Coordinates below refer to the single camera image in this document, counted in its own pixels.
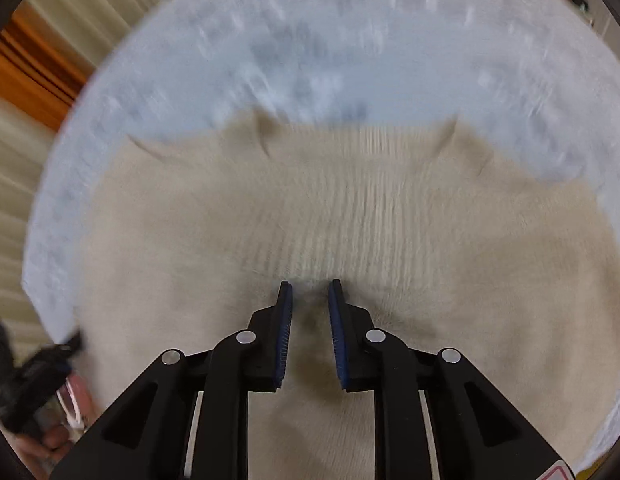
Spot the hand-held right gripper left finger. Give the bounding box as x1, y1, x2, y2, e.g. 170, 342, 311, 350
49, 281, 295, 480

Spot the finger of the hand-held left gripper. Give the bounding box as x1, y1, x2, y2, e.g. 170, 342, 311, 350
17, 329, 85, 401

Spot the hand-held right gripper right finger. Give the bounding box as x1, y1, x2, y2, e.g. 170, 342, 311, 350
327, 279, 577, 480

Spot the beige sweater with black hearts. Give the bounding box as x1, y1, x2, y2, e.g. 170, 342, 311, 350
72, 109, 620, 480

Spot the person's left hand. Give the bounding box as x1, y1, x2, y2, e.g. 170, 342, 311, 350
12, 374, 100, 467

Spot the cream curtain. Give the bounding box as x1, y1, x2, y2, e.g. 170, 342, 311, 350
0, 82, 58, 356
27, 0, 191, 78

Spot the bed with blue butterfly sheet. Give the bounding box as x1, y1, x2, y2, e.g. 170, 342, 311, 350
21, 0, 620, 476

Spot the orange curtain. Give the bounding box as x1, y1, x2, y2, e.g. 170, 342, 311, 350
0, 2, 88, 132

